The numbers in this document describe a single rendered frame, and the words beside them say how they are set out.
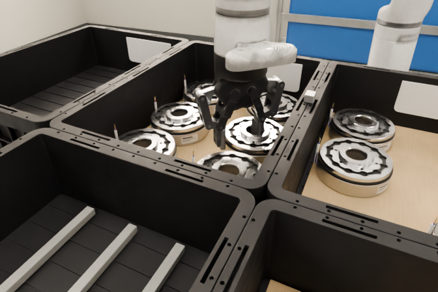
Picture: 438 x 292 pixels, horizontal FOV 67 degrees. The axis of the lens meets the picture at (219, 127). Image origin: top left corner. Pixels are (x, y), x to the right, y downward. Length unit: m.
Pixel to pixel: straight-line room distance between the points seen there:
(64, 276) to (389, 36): 0.75
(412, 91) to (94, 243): 0.56
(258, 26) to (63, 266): 0.36
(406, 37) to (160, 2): 3.22
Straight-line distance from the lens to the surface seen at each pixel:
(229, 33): 0.42
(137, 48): 0.84
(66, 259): 0.44
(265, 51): 0.40
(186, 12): 3.70
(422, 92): 0.67
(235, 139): 0.53
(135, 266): 0.41
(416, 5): 0.83
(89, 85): 0.83
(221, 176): 0.34
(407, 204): 0.52
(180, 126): 0.56
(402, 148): 0.64
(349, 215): 0.33
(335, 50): 2.48
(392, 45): 0.84
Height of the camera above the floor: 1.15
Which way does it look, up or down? 32 degrees down
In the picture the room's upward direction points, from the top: straight up
